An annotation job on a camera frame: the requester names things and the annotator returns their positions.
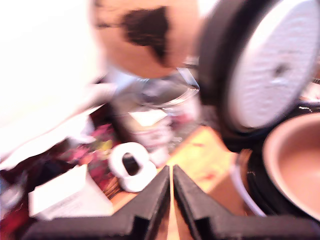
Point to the black cooking pot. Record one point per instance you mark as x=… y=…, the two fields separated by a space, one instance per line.
x=297 y=160

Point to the brown globe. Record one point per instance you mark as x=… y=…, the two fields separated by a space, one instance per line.
x=145 y=35

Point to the rice cooker lid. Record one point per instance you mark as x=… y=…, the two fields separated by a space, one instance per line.
x=270 y=75

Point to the clear glass jar with label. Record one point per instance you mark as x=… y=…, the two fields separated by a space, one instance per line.
x=155 y=117

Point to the floral patterned box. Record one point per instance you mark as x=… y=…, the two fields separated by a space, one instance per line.
x=100 y=140

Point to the white Porlex box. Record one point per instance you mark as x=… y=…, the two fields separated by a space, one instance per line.
x=67 y=197

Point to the black Philips rice cooker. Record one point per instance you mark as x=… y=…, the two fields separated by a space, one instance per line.
x=257 y=180

